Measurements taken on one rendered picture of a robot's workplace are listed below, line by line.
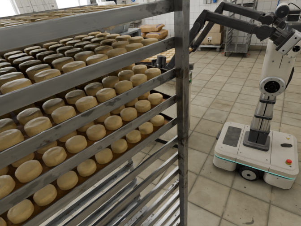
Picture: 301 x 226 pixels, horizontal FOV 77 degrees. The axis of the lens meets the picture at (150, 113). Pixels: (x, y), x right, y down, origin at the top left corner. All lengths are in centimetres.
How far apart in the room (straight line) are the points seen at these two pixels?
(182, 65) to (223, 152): 139
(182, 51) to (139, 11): 16
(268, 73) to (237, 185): 100
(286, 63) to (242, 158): 82
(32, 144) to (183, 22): 44
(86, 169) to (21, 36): 35
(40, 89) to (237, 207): 170
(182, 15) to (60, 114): 38
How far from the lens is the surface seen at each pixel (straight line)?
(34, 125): 45
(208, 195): 186
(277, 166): 187
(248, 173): 195
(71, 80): 40
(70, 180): 56
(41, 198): 56
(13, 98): 38
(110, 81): 56
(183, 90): 60
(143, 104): 59
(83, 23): 40
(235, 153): 186
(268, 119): 180
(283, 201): 200
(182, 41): 55
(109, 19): 42
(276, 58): 153
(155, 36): 547
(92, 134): 51
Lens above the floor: 154
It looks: 33 degrees down
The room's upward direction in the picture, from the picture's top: 7 degrees counter-clockwise
